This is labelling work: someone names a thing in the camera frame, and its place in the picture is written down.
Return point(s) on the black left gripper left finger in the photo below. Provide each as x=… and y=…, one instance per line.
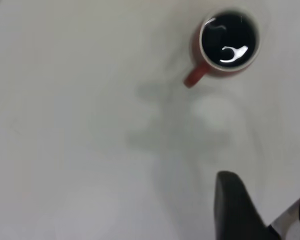
x=232, y=212

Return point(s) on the red ceramic mug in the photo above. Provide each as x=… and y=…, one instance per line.
x=195, y=75

